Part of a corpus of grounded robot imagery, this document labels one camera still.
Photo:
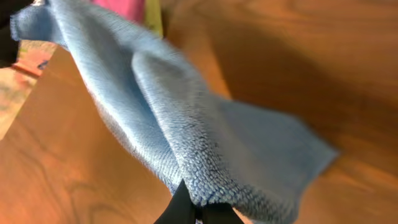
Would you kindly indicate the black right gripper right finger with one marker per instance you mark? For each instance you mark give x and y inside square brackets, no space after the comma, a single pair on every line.
[219,213]

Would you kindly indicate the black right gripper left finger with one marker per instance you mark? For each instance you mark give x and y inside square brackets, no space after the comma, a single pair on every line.
[180,210]

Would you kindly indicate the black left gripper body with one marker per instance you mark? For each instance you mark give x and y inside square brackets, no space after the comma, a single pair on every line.
[9,47]

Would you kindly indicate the blue microfiber cloth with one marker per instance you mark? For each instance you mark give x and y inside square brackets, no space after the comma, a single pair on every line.
[159,108]

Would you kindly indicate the folded purple cloth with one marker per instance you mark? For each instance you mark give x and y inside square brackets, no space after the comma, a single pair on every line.
[132,10]

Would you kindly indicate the folded green cloth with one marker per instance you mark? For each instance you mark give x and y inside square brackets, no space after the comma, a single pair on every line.
[153,17]

